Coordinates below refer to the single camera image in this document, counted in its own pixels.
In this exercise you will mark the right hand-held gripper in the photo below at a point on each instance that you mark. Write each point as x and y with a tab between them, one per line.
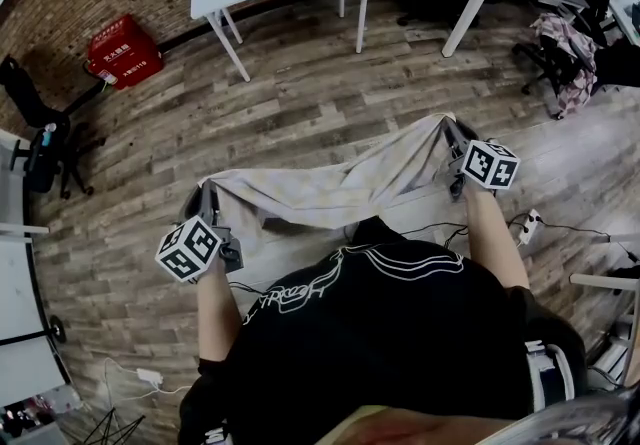
490	165

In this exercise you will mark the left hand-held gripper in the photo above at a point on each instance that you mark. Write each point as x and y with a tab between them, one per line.
187	248

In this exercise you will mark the beige checked flower tablecloth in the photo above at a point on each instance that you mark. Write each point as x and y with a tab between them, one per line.
320	188

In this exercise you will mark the person's left forearm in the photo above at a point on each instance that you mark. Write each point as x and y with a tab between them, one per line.
215	318

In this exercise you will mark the person's right forearm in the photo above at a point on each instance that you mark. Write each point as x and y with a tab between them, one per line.
495	243

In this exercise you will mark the white power strip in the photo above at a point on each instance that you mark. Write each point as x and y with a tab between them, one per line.
531	227

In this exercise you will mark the black chair under checked cloth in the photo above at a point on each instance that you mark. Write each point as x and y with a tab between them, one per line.
550	63

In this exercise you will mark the pink checked cloth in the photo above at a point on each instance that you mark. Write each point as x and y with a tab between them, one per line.
565	58

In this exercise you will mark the black swivel chair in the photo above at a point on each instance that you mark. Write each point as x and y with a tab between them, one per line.
45	143

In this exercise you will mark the red box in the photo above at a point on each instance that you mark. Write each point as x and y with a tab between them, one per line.
125	53

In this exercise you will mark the blue bottle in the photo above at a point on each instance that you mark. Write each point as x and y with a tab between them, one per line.
48	133

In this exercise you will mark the white power adapter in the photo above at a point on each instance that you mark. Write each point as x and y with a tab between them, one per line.
150	377

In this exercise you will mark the white desk unit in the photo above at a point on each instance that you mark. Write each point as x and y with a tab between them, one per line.
15	283

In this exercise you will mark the person in dark apron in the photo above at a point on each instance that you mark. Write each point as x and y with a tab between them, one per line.
390	343

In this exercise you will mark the black tripod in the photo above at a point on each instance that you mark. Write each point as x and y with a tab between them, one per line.
112	428

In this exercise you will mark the grey and white waist belt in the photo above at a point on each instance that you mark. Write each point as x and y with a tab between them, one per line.
547	373

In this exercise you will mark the white metal frame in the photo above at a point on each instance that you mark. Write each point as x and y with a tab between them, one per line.
605	282

